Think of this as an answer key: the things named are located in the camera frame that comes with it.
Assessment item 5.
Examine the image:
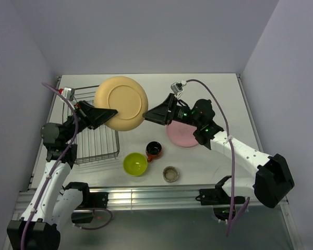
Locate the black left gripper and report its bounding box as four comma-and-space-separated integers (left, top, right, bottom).
63, 100, 117, 143

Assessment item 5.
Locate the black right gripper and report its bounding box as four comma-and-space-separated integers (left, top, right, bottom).
142, 93, 201, 128

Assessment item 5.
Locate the yellow plastic plate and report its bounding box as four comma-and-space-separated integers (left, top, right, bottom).
94, 76, 148, 131

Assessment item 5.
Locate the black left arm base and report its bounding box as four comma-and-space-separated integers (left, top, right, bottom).
55, 189, 108, 212

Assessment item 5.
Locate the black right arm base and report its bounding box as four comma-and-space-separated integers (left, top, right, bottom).
195, 188, 231, 206

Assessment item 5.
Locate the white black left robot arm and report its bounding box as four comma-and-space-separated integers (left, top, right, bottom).
7, 101, 118, 249

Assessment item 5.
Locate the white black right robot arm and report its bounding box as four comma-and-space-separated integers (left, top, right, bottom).
143, 94, 295, 208

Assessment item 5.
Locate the small speckled beige dish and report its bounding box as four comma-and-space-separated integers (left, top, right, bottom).
162, 166, 179, 183

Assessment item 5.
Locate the pink plastic plate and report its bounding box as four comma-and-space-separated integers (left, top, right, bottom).
166, 121, 198, 147

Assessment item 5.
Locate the orange mug dark inside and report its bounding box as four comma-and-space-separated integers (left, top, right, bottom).
146, 141, 162, 163

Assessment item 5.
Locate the lime green bowl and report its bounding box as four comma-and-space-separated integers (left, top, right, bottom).
123, 153, 148, 177

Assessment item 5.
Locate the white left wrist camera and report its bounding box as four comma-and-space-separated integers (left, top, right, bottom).
58, 87, 75, 102

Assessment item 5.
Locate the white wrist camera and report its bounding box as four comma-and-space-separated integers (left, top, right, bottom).
58, 87, 75, 102
171, 80, 187, 99

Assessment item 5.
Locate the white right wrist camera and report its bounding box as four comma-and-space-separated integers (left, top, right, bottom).
171, 80, 187, 99

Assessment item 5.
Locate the black wire dish rack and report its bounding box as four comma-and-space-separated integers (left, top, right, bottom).
61, 85, 120, 165

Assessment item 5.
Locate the aluminium mounting rail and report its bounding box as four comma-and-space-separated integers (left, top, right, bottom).
14, 182, 289, 213

